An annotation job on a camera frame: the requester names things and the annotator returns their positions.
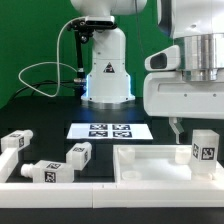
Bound black cables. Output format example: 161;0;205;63
8;79;83;101

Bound white cable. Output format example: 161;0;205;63
17;17;83;98

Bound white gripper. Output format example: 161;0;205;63
143;70;224;144

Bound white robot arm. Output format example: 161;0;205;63
70;0;224;134

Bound white square table top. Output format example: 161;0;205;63
113;145;224;184

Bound black camera on stand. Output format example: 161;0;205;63
66;16;117;97

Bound white marker sheet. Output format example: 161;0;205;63
67;123;153;140

